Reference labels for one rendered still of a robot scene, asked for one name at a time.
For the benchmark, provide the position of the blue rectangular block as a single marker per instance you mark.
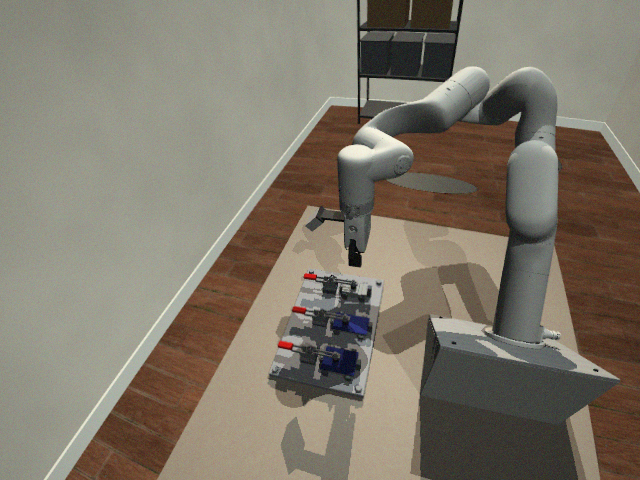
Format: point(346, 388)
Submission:
point(345, 366)
point(357, 325)

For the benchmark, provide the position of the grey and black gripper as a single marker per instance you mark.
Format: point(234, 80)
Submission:
point(356, 235)

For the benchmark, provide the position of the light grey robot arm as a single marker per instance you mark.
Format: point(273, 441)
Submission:
point(531, 186)

